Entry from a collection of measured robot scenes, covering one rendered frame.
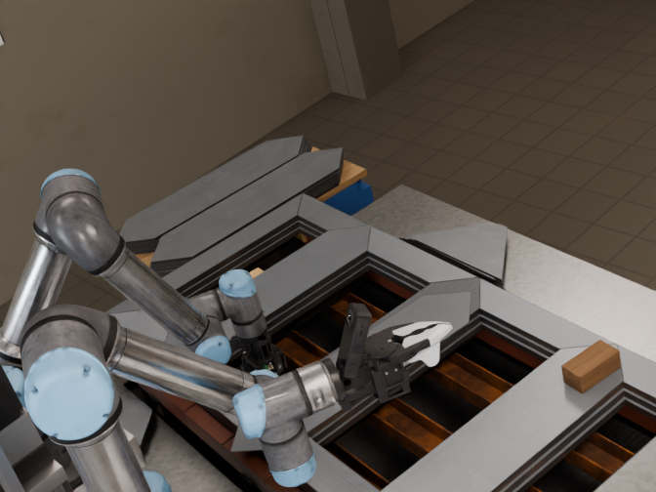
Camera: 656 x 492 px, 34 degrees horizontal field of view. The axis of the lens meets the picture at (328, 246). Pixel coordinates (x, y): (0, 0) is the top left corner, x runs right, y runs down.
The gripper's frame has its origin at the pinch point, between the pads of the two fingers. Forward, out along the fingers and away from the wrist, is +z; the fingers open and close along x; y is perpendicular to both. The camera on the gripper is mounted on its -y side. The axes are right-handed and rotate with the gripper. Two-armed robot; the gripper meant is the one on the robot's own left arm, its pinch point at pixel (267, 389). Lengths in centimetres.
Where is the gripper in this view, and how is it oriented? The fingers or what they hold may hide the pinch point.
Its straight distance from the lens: 259.5
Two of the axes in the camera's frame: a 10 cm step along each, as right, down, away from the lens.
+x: 7.6, -4.9, 4.2
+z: 2.1, 8.1, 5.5
